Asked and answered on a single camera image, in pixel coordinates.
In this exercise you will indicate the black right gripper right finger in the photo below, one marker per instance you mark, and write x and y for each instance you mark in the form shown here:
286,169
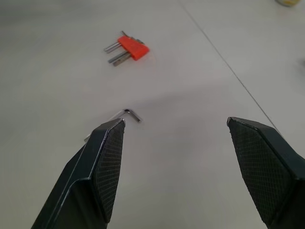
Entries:
269,176

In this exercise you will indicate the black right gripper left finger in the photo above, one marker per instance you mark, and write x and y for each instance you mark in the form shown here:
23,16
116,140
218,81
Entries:
90,176

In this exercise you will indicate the silver hex key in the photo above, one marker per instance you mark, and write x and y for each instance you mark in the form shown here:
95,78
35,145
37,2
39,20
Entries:
129,114

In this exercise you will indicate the orange hex key holder set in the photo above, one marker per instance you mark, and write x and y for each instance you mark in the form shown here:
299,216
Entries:
133,47

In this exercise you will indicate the white round container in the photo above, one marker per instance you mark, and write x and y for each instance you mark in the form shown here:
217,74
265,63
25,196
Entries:
289,1

